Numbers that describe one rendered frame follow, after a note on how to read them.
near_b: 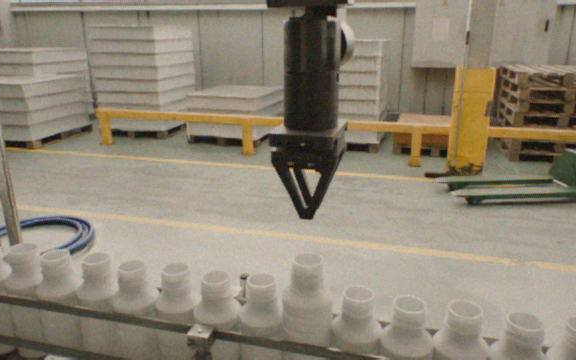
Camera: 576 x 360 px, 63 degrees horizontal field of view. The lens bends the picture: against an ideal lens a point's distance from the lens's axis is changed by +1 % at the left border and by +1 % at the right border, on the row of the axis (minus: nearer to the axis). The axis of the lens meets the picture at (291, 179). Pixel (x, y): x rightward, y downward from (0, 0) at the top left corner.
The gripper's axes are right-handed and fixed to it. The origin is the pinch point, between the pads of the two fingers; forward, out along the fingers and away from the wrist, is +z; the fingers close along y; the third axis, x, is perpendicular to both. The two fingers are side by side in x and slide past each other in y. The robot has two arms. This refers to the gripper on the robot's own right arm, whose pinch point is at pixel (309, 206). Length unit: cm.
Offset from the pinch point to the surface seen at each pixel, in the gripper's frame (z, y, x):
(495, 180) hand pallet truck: 112, 411, -88
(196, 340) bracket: 15.8, -5.2, 12.1
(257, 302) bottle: 12.3, -1.2, 6.0
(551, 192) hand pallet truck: 112, 386, -129
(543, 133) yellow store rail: 79, 483, -139
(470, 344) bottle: 13.5, -1.1, -18.0
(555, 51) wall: 4, 700, -190
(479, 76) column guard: 19, 443, -67
